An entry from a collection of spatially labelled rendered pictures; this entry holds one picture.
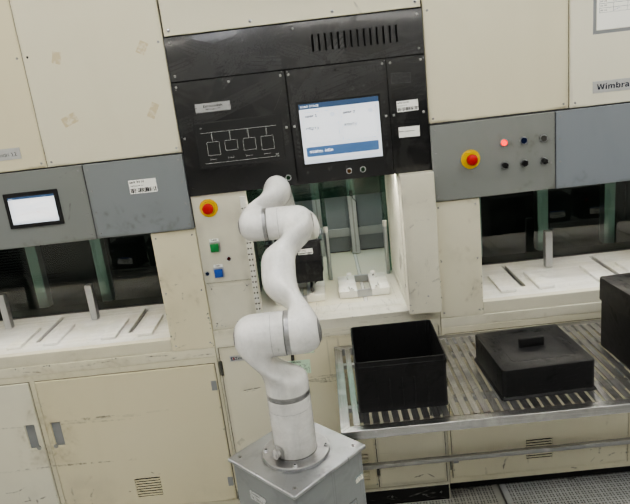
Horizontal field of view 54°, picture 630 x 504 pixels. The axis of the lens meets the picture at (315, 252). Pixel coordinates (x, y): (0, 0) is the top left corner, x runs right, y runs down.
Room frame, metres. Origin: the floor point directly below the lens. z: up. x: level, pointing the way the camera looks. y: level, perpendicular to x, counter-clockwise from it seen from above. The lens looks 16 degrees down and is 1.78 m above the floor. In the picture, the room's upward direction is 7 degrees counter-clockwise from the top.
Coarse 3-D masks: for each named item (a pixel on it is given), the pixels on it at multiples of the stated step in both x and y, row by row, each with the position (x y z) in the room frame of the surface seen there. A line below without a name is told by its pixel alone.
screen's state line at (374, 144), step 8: (336, 144) 2.21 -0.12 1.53; (344, 144) 2.21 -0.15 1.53; (352, 144) 2.21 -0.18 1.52; (360, 144) 2.21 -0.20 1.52; (368, 144) 2.21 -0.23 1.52; (376, 144) 2.21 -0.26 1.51; (312, 152) 2.21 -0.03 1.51; (320, 152) 2.21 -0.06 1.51; (328, 152) 2.21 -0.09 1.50; (336, 152) 2.21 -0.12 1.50; (344, 152) 2.21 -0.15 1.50
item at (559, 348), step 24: (480, 336) 1.92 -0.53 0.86; (504, 336) 1.90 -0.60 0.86; (528, 336) 1.88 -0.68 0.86; (552, 336) 1.86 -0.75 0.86; (480, 360) 1.89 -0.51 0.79; (504, 360) 1.73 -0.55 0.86; (528, 360) 1.71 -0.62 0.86; (552, 360) 1.70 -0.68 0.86; (576, 360) 1.68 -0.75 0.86; (504, 384) 1.67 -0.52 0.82; (528, 384) 1.67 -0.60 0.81; (552, 384) 1.67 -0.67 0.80; (576, 384) 1.67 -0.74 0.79
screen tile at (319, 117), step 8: (312, 112) 2.21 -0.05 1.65; (320, 112) 2.21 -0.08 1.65; (328, 112) 2.21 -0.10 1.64; (336, 112) 2.21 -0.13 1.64; (304, 120) 2.21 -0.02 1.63; (312, 120) 2.21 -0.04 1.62; (320, 120) 2.21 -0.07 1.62; (328, 120) 2.21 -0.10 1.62; (336, 120) 2.21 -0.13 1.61; (304, 128) 2.21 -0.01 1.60; (336, 128) 2.21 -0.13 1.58; (312, 136) 2.21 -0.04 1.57; (320, 136) 2.21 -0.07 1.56; (328, 136) 2.21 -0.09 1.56; (336, 136) 2.21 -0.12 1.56
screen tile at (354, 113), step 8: (344, 112) 2.21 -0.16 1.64; (352, 112) 2.21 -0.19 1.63; (360, 112) 2.21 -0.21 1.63; (344, 120) 2.21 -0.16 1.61; (368, 120) 2.21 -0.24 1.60; (376, 120) 2.21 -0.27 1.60; (344, 128) 2.21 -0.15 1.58; (352, 128) 2.21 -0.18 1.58; (360, 128) 2.21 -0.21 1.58; (368, 128) 2.21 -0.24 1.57; (376, 128) 2.21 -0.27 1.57; (344, 136) 2.21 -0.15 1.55; (352, 136) 2.21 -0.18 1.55; (360, 136) 2.21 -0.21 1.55; (368, 136) 2.21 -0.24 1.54
